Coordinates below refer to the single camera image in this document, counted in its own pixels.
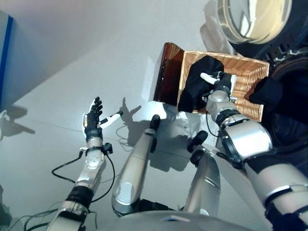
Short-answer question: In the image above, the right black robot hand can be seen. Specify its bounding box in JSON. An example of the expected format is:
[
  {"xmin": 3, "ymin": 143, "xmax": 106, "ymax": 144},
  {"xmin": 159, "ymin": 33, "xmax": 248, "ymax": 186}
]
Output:
[{"xmin": 200, "ymin": 71, "xmax": 237, "ymax": 93}]

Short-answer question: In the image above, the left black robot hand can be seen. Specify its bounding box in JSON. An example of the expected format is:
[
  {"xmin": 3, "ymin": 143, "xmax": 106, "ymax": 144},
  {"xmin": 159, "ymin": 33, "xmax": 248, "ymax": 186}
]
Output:
[{"xmin": 82, "ymin": 96, "xmax": 124, "ymax": 141}]

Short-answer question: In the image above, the long black garment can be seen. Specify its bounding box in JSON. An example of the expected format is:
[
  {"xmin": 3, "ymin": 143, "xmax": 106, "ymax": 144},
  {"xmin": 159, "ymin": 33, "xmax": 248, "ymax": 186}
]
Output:
[{"xmin": 179, "ymin": 55, "xmax": 225, "ymax": 114}]

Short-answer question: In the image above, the short black garment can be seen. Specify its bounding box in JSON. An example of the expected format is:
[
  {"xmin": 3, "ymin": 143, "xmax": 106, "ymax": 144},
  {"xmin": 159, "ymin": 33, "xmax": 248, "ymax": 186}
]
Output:
[{"xmin": 248, "ymin": 76, "xmax": 285, "ymax": 105}]

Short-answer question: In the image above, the round glass washing machine door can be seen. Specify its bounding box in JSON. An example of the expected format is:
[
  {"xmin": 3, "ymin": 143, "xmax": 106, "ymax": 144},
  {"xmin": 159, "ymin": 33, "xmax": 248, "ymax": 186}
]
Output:
[{"xmin": 204, "ymin": 0, "xmax": 308, "ymax": 61}]

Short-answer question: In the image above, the grey front-load washing machine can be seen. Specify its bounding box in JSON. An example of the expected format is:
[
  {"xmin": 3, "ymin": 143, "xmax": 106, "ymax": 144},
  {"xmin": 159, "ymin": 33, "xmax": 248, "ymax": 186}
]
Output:
[{"xmin": 259, "ymin": 45, "xmax": 308, "ymax": 174}]

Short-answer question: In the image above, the rectangular wicker laundry basket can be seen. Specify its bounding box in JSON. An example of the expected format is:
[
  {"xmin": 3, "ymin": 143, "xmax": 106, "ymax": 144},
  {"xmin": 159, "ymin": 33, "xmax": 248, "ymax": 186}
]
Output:
[{"xmin": 176, "ymin": 50, "xmax": 270, "ymax": 122}]

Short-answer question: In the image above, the brown acrylic stool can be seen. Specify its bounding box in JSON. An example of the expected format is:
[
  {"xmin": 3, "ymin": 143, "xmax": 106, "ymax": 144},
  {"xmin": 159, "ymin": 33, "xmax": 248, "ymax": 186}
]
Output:
[{"xmin": 153, "ymin": 42, "xmax": 186, "ymax": 107}]

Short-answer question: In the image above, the left silver robot leg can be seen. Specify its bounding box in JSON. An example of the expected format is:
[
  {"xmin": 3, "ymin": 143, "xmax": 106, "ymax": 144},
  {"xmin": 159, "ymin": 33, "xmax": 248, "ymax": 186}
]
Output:
[{"xmin": 111, "ymin": 114, "xmax": 161, "ymax": 215}]

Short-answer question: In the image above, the silver robot leg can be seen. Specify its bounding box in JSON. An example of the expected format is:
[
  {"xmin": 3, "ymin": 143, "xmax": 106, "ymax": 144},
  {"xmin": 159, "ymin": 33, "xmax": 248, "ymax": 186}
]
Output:
[
  {"xmin": 182, "ymin": 130, "xmax": 222, "ymax": 216},
  {"xmin": 111, "ymin": 114, "xmax": 161, "ymax": 215}
]

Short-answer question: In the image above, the right silver robot leg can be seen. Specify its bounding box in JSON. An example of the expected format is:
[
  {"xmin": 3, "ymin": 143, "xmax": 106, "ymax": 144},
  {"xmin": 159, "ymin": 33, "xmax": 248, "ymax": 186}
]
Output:
[{"xmin": 182, "ymin": 130, "xmax": 222, "ymax": 216}]

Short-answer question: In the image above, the grey cabinet with dark edge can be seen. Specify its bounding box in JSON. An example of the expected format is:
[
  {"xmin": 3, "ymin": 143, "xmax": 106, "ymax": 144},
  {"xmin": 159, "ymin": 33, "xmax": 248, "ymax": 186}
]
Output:
[{"xmin": 0, "ymin": 9, "xmax": 14, "ymax": 113}]

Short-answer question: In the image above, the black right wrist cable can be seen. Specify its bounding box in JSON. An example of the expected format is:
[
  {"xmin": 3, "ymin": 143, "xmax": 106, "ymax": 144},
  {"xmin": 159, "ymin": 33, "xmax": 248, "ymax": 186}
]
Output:
[{"xmin": 205, "ymin": 109, "xmax": 221, "ymax": 138}]

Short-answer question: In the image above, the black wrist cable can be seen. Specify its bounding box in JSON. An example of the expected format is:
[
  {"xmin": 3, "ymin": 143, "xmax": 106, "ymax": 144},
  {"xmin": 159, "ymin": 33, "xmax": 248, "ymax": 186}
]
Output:
[
  {"xmin": 51, "ymin": 149, "xmax": 116, "ymax": 203},
  {"xmin": 205, "ymin": 109, "xmax": 221, "ymax": 138}
]

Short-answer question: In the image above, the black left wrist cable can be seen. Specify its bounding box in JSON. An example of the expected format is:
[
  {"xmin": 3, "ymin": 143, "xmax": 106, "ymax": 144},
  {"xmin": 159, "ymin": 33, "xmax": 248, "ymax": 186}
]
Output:
[{"xmin": 51, "ymin": 149, "xmax": 116, "ymax": 203}]

